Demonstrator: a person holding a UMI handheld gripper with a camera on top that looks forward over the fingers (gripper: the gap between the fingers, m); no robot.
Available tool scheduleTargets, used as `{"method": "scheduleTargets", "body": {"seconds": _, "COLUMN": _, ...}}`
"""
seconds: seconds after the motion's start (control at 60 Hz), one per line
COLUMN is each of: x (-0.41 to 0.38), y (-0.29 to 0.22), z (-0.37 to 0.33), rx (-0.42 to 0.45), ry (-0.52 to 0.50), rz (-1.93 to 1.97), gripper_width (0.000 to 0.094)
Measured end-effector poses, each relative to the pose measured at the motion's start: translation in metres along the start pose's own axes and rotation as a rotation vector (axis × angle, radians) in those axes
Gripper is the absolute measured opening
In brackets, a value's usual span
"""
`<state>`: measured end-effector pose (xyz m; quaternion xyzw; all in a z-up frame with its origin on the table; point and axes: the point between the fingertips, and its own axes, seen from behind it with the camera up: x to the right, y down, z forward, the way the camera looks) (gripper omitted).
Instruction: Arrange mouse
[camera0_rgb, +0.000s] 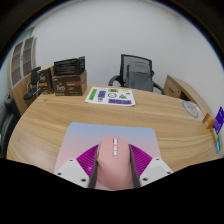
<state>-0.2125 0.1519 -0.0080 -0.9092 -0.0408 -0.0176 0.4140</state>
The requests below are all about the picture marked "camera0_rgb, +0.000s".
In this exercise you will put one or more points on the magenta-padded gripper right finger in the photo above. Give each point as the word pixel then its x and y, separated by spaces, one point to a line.
pixel 154 170

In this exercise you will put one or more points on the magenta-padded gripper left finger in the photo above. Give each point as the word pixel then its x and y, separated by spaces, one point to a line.
pixel 71 170

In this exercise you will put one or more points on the pink computer mouse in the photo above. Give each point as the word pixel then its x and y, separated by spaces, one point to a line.
pixel 114 163

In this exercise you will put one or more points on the pink and blue mouse pad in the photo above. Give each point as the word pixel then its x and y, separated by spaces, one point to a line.
pixel 83 136

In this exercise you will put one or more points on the small tan box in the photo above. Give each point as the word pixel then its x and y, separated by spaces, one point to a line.
pixel 214 136

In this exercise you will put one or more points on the orange cardboard box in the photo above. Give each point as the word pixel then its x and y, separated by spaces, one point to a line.
pixel 208 121

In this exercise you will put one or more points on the black leather armchair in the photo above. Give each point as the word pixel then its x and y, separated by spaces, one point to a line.
pixel 7 126

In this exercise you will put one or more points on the purple card stand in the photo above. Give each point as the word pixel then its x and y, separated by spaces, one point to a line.
pixel 219 120

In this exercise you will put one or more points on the white sticker sheet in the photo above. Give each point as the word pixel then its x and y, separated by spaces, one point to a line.
pixel 110 96

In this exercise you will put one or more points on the large dark brown box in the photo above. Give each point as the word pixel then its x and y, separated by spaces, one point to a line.
pixel 70 86

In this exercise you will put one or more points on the wooden side desk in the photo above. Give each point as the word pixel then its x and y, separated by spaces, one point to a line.
pixel 175 87

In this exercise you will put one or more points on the small dark brown box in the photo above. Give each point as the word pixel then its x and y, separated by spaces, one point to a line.
pixel 45 81

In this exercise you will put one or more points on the grey backpack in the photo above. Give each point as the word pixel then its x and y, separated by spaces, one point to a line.
pixel 139 76

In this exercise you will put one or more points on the wooden cabinet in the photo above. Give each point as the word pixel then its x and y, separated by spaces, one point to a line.
pixel 16 90

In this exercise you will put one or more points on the black mesh office chair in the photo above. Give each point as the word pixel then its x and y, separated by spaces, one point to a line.
pixel 115 80

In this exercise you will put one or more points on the open black box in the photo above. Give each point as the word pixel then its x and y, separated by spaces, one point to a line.
pixel 68 66

